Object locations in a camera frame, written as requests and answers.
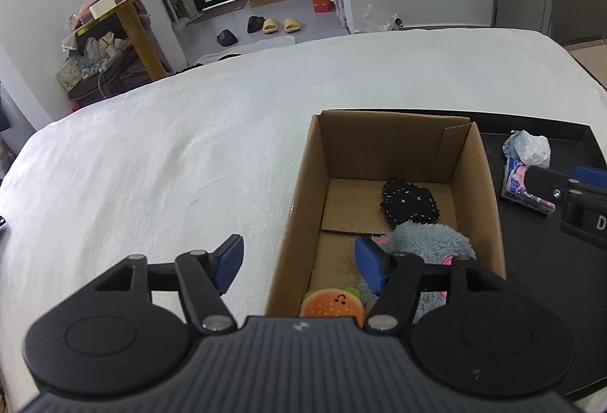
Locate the brown cardboard box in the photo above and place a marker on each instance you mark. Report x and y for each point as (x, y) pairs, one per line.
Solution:
(469, 183)

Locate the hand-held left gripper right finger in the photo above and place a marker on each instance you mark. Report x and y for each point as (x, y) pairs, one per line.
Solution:
(370, 267)

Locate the flat white box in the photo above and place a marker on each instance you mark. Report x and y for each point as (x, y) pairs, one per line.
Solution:
(102, 6)

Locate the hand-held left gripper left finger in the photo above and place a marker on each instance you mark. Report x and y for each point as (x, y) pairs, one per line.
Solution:
(228, 262)

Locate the black slipper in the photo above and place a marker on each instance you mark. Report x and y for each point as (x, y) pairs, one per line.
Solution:
(226, 38)
(255, 24)

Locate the black tray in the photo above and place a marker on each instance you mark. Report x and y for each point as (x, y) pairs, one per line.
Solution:
(531, 266)

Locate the crumpled white plastic bag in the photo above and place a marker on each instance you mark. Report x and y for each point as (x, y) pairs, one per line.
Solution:
(533, 150)

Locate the green patterned box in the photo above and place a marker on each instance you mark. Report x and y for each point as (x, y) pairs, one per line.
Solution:
(66, 76)

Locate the pile of plastic bags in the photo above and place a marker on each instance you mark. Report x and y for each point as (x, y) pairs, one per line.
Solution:
(95, 52)

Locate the flat cardboard sheet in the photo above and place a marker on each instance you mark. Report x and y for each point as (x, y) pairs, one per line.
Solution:
(590, 62)

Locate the beige slipper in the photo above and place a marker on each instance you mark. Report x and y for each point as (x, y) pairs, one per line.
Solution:
(270, 26)
(292, 24)

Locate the grey plush toy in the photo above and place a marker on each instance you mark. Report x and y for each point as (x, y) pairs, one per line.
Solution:
(427, 242)

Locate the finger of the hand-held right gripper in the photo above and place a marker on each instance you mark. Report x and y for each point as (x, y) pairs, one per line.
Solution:
(545, 183)
(590, 175)

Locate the yellow round table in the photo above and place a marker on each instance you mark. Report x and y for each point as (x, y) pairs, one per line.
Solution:
(137, 33)

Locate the dark suitcase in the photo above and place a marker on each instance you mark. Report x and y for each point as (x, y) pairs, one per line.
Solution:
(114, 83)

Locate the white floor mat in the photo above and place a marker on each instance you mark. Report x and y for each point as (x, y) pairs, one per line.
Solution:
(246, 50)

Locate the clear plastic bag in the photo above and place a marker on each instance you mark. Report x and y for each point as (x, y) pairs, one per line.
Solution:
(379, 19)

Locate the black knit pouch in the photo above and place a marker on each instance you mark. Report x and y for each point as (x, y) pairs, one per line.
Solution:
(410, 202)

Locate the burger plush toy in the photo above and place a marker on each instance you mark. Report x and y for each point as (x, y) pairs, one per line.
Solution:
(332, 307)

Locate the blue pink tissue packet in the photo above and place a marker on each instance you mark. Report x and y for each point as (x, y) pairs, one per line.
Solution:
(513, 185)

